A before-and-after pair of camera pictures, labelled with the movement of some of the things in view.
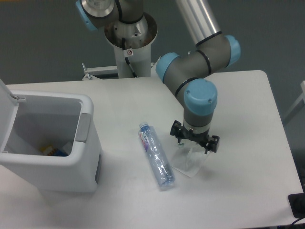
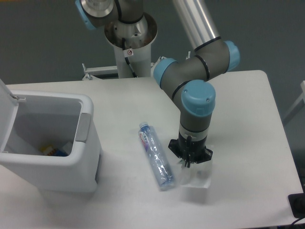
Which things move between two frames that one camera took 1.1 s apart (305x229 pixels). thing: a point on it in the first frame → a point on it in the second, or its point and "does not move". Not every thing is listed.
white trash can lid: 9,104 does not move
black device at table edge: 297,202 does not move
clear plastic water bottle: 163,173 does not move
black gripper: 179,131 → 190,151
